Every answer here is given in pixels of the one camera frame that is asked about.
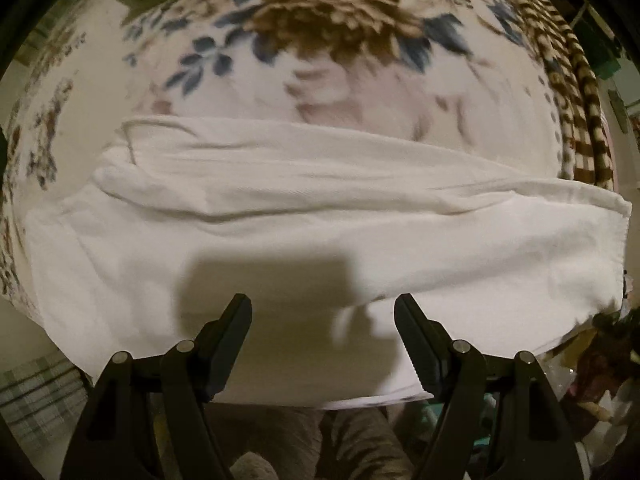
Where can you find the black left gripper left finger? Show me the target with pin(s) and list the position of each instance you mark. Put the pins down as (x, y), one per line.
(114, 437)

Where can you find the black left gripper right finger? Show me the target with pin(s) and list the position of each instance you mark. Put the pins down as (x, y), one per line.
(500, 418)

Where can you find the white pants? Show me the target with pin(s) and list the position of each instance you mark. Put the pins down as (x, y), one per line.
(323, 228)

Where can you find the brown striped blanket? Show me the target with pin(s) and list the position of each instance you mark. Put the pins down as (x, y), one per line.
(586, 154)

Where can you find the floral fleece blanket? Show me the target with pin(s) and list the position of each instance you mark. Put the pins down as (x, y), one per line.
(460, 74)

